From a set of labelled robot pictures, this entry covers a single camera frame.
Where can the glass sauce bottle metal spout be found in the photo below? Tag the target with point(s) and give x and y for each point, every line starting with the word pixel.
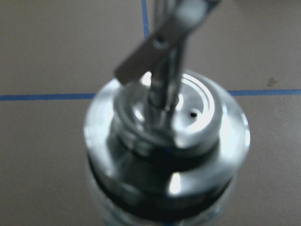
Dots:
pixel 164 144

